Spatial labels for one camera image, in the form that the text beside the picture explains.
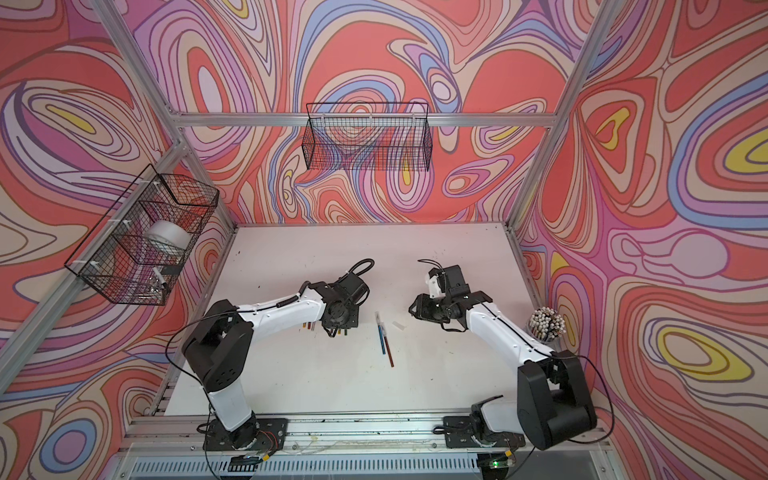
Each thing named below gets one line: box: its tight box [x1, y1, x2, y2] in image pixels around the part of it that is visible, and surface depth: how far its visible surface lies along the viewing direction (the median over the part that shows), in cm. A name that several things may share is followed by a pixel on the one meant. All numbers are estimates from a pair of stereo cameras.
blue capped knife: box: [375, 311, 387, 355], surface depth 92 cm
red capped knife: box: [381, 326, 395, 368], surface depth 90 cm
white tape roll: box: [146, 220, 194, 249], surface depth 76 cm
